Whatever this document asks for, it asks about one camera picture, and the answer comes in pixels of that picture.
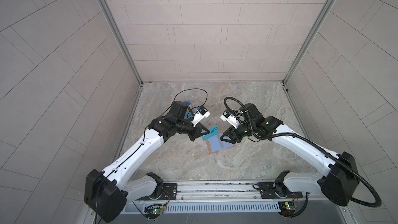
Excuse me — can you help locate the right green circuit board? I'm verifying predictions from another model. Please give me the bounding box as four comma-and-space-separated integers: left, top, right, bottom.
278, 201, 297, 216

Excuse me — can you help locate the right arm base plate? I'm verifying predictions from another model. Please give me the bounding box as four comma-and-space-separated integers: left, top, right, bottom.
253, 181, 303, 199

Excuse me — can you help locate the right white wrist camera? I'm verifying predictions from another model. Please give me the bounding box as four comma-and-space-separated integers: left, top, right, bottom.
220, 110, 240, 129

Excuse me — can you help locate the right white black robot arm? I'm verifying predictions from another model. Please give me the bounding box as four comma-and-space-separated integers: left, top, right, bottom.
220, 103, 359, 206

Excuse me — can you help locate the left black camera cable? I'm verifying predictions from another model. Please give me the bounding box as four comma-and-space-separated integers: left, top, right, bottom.
142, 88, 208, 131

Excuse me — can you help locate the aluminium mounting rail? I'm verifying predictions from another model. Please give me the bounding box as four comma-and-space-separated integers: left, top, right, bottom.
86, 178, 347, 205

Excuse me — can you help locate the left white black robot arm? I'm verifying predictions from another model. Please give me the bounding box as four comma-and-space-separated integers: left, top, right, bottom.
84, 101, 210, 224

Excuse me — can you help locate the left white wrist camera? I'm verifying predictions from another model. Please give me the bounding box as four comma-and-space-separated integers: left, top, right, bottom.
191, 105, 210, 127

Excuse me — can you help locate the left green circuit board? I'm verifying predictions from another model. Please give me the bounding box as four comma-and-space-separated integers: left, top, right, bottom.
144, 204, 165, 215

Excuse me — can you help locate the green circuit board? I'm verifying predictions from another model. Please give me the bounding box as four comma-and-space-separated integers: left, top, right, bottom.
144, 204, 165, 215
278, 201, 297, 216

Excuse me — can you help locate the teal card on table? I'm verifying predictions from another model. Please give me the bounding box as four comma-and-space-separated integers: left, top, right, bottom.
184, 113, 194, 120

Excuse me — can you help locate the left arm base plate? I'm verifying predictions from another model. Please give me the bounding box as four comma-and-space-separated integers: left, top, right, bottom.
138, 183, 178, 201

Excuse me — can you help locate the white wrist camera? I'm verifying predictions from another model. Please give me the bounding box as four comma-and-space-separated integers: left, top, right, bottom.
191, 105, 210, 127
220, 110, 240, 129

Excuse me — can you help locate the right black corrugated cable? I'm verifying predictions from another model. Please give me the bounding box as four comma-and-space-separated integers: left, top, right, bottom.
223, 96, 382, 208

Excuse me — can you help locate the white ventilation grille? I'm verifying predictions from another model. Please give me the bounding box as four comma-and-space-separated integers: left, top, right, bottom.
163, 201, 281, 214

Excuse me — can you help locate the teal VIP chip card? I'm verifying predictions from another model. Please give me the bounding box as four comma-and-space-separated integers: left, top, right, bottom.
202, 125, 219, 141

